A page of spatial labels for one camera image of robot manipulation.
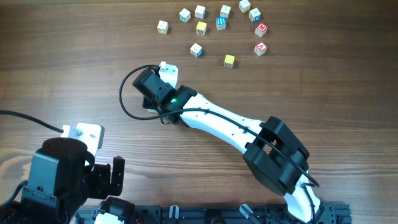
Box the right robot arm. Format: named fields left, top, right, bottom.
left=132, top=67, right=321, bottom=223

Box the yellow top picture block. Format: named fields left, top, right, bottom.
left=197, top=21, right=207, bottom=35

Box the blue top block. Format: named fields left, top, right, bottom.
left=216, top=17, right=226, bottom=30

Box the blue letter block far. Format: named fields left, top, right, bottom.
left=249, top=8, right=261, bottom=22

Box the blue block number 2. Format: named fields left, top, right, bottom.
left=190, top=43, right=203, bottom=57

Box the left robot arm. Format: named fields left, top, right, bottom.
left=1, top=138, right=136, bottom=223

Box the red block letter M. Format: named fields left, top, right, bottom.
left=254, top=22, right=268, bottom=37

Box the green-edged white block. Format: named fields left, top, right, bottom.
left=179, top=8, right=191, bottom=23

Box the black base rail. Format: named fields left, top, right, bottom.
left=74, top=203, right=352, bottom=224

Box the yellow-edged block letter L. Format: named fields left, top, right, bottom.
left=157, top=21, right=169, bottom=34

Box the blue-sided white block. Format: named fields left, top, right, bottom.
left=195, top=5, right=206, bottom=19

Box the black right camera cable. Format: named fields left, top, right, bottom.
left=119, top=64, right=320, bottom=224

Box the red block letter A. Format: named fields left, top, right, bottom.
left=254, top=42, right=267, bottom=56

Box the yellow-sided white block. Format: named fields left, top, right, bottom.
left=239, top=0, right=251, bottom=13

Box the green block letter N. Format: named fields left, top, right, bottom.
left=220, top=5, right=231, bottom=19

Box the yellow top letter block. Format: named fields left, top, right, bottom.
left=224, top=55, right=235, bottom=68

